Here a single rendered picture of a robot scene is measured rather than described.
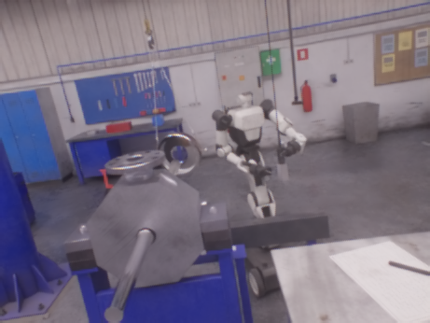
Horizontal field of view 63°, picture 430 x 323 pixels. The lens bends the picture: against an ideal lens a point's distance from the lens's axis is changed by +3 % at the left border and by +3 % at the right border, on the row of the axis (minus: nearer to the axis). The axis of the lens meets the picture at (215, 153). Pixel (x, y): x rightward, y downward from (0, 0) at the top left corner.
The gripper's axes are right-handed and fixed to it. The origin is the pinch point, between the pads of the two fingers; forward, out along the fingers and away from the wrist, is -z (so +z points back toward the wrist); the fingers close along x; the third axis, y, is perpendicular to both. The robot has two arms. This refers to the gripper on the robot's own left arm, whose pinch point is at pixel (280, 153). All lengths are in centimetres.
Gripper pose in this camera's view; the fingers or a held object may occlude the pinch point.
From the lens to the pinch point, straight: 239.0
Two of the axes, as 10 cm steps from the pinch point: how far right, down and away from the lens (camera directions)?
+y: -1.5, -9.6, -2.5
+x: -6.7, -0.9, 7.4
